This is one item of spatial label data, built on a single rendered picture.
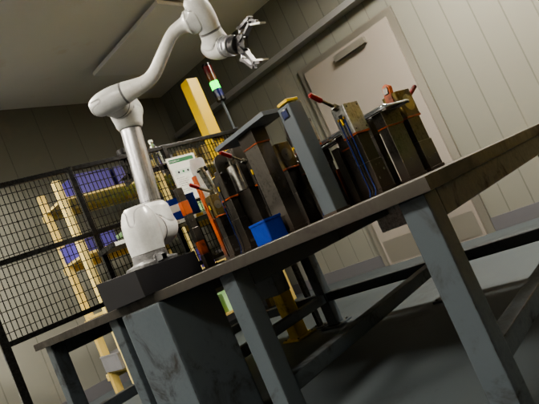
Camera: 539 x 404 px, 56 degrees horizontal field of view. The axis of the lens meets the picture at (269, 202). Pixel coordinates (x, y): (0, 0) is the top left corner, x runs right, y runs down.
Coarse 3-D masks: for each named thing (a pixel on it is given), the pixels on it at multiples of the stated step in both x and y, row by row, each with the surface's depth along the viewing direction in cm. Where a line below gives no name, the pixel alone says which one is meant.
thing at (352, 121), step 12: (348, 108) 190; (336, 120) 194; (348, 120) 189; (360, 120) 192; (348, 132) 191; (360, 132) 190; (360, 144) 190; (372, 144) 193; (360, 156) 189; (372, 156) 191; (360, 168) 192; (372, 168) 188; (384, 168) 192; (372, 180) 190; (384, 180) 190; (372, 192) 189
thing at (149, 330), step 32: (192, 288) 217; (128, 320) 219; (160, 320) 204; (192, 320) 211; (224, 320) 222; (160, 352) 209; (192, 352) 206; (224, 352) 216; (160, 384) 215; (192, 384) 201; (224, 384) 211
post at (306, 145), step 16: (288, 112) 188; (304, 112) 191; (288, 128) 191; (304, 128) 188; (304, 144) 187; (304, 160) 189; (320, 160) 188; (320, 176) 185; (320, 192) 188; (336, 192) 187; (336, 208) 185
